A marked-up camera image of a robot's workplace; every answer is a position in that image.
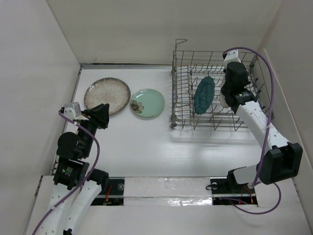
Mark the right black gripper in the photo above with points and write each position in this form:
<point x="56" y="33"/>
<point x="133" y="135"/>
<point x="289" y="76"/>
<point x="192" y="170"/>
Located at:
<point x="246" y="80"/>

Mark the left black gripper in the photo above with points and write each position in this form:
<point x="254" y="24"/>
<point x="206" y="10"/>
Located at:
<point x="99" y="115"/>

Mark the cream lobed plate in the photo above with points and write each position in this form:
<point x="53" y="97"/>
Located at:
<point x="222" y="99"/>

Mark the teal scalloped plate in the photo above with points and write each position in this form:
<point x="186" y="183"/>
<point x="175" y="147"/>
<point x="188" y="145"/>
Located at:
<point x="204" y="95"/>

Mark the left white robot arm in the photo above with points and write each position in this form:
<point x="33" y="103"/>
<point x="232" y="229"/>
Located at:
<point x="76" y="180"/>

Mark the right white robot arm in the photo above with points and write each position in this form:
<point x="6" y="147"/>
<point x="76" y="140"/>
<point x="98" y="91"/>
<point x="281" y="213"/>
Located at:
<point x="280" y="159"/>

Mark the speckled brown round plate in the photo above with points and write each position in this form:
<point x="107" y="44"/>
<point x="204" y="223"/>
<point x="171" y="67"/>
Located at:
<point x="109" y="90"/>

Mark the light green flower plate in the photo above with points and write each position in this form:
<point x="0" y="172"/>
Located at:
<point x="147" y="103"/>

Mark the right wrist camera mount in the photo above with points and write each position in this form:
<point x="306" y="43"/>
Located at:
<point x="231" y="56"/>

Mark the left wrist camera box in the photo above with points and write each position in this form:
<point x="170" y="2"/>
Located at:
<point x="71" y="110"/>

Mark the grey wire dish rack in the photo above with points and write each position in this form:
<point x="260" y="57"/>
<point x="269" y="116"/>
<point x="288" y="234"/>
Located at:
<point x="189" y="67"/>

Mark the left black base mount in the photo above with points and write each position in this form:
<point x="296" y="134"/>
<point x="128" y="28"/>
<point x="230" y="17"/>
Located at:
<point x="113" y="195"/>

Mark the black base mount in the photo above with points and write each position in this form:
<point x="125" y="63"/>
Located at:
<point x="223" y="194"/>
<point x="113" y="195"/>

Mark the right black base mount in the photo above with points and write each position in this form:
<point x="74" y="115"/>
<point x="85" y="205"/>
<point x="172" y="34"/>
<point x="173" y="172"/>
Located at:
<point x="223" y="194"/>

